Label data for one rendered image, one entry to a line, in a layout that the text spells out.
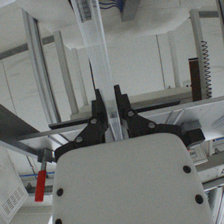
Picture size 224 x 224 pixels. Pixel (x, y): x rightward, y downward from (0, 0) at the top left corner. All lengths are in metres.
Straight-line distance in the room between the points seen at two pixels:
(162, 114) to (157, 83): 1.79
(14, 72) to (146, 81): 2.05
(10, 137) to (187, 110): 0.32
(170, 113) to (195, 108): 0.05
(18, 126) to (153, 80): 1.86
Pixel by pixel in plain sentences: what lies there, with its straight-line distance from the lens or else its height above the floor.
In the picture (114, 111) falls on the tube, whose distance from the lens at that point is 0.15.
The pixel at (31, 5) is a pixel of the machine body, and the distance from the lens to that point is 0.51.
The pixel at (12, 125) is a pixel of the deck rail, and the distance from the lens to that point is 0.29.
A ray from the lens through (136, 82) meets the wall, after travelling 1.92.
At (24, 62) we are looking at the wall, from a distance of 2.34.
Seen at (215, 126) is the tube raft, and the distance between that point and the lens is 0.41.
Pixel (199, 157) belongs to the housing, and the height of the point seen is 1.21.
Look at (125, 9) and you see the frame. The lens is 0.52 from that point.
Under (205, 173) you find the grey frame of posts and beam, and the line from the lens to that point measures 0.66.
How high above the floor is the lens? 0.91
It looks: 12 degrees up
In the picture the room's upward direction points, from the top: 168 degrees clockwise
